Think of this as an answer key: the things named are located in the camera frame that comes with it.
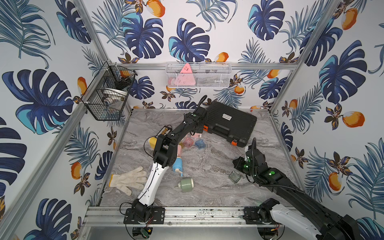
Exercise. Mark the blue transparent tray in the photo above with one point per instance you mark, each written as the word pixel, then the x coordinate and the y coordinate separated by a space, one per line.
pixel 200 144

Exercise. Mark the black plastic tool case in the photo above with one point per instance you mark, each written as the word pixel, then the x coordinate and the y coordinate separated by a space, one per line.
pixel 229 123

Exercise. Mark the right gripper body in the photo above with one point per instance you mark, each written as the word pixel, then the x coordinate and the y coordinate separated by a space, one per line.
pixel 243 166

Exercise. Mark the black wire basket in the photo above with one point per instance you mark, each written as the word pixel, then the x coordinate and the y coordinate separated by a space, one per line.
pixel 109 92

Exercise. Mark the black yellow small box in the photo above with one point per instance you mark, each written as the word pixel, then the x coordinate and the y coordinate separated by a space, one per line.
pixel 165 130

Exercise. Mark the yellow pencil sharpener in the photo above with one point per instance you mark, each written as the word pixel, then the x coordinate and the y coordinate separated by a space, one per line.
pixel 152 142

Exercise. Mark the green transparent tray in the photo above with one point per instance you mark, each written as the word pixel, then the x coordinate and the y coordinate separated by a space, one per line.
pixel 235 177

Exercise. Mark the blue pencil sharpener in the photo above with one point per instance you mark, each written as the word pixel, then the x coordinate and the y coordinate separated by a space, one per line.
pixel 178 166

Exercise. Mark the white wire mesh basket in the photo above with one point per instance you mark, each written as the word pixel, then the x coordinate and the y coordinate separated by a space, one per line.
pixel 207 75

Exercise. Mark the pink triangular object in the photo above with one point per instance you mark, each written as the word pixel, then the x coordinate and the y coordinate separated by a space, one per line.
pixel 185 77

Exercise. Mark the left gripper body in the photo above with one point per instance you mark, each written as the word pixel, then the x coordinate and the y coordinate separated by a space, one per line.
pixel 205 120

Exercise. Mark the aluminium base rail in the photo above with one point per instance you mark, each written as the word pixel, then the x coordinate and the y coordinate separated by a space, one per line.
pixel 177 217

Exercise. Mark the green pencil sharpener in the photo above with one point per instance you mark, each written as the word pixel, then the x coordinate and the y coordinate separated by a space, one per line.
pixel 185 185

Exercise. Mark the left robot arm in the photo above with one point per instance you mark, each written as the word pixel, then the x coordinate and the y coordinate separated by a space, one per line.
pixel 164 156

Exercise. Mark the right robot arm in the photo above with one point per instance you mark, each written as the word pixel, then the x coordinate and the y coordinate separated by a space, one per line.
pixel 312 221

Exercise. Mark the white work glove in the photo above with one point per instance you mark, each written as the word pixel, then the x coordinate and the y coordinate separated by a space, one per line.
pixel 125 182

